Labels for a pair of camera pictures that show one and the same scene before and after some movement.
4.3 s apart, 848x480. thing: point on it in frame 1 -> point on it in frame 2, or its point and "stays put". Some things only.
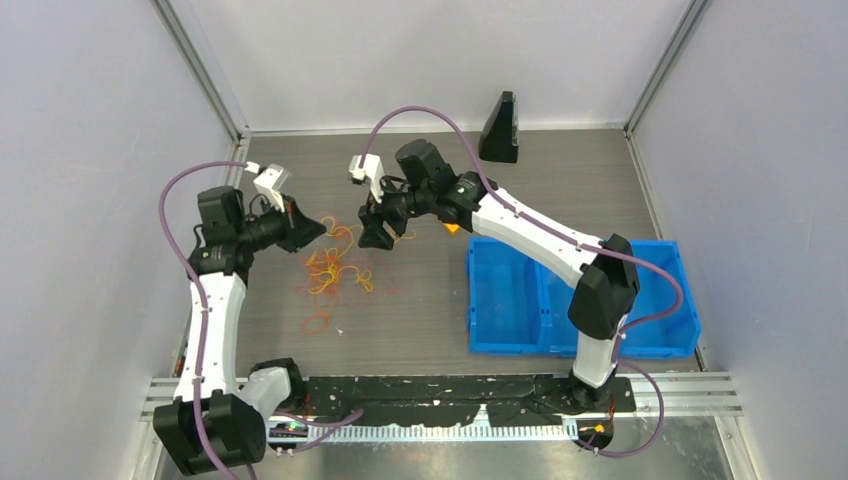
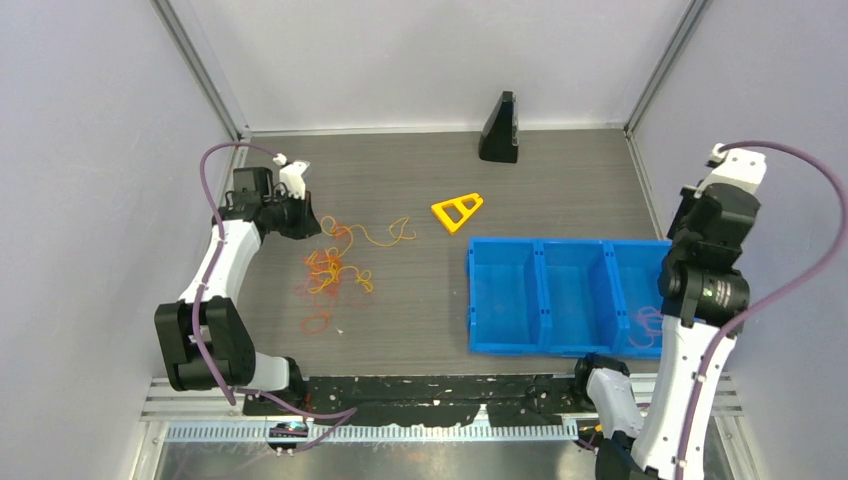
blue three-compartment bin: (518, 304) stays put
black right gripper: (375, 234) -> (687, 202)
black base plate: (418, 400) stays put
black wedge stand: (500, 140) stays put
